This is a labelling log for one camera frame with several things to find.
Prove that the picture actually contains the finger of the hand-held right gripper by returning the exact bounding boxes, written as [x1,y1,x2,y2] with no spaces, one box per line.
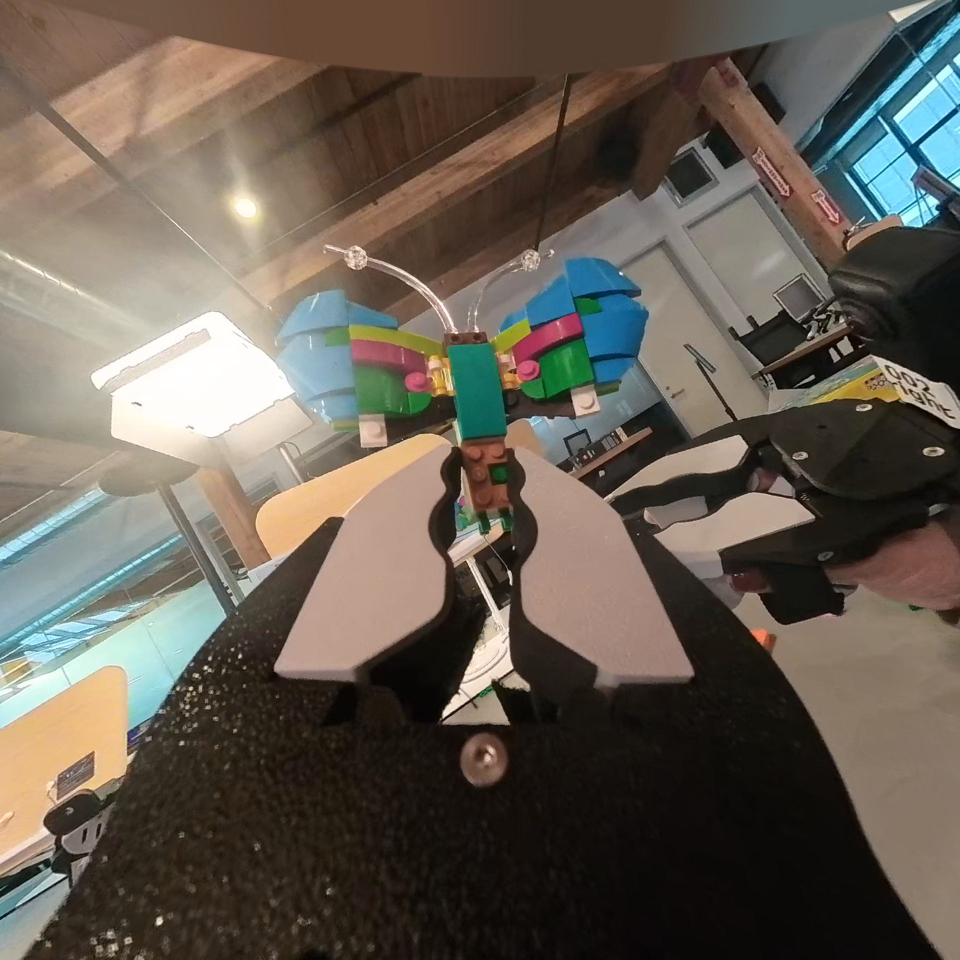
[643,480,820,580]
[606,435,762,519]

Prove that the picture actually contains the grey door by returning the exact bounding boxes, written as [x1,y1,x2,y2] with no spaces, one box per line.
[621,238,693,445]

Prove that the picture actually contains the wooden post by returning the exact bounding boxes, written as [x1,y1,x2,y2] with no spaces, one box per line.
[699,61,850,265]

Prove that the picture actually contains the spare hand-held gripper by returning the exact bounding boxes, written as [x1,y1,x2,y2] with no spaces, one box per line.
[43,789,114,894]

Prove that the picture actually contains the white panel lamp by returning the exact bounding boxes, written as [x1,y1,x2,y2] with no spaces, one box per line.
[90,311,316,460]

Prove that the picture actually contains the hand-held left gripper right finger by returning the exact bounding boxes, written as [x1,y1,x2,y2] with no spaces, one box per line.
[501,444,696,725]

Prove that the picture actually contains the person's right hand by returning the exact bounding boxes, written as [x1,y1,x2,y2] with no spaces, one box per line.
[823,516,960,627]

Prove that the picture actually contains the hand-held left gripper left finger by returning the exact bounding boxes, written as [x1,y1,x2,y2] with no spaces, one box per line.
[274,447,485,725]

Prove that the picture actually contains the yellow lego box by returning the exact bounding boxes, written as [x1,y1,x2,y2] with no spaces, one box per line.
[757,356,901,411]

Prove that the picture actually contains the black office chair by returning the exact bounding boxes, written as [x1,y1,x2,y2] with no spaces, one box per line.
[729,309,810,370]

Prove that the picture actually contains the colourful lego butterfly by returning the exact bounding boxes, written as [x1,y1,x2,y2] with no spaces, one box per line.
[276,243,648,537]

